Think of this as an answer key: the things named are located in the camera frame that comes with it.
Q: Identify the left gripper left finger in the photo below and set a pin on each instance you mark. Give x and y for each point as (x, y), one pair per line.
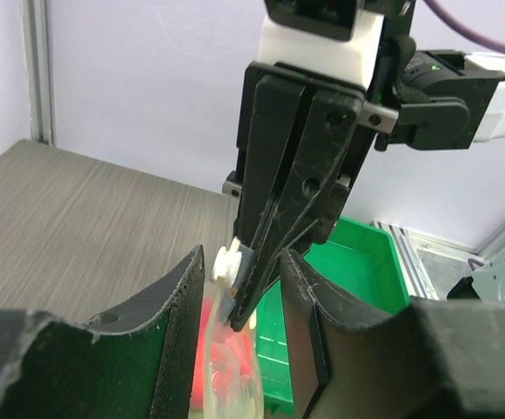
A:
(134, 360)

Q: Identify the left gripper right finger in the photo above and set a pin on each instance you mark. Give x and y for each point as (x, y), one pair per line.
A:
(348, 359)

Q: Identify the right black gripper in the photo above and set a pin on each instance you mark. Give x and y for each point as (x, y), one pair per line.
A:
(301, 141)

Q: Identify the clear polka dot zip bag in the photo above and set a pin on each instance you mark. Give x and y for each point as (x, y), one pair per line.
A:
(227, 274)

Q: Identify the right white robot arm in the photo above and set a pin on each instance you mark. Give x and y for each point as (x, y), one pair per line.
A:
(443, 98)

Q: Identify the red fake apple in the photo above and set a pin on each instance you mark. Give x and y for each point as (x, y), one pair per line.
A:
(232, 360)

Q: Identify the green plastic tray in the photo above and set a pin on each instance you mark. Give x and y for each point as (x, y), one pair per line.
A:
(362, 260)

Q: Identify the aluminium front rail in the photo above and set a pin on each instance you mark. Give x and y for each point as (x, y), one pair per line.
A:
(433, 268)

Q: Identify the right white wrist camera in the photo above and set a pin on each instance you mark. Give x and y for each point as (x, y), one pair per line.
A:
(335, 39)

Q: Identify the left aluminium frame post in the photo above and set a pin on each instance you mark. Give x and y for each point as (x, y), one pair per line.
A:
(37, 51)

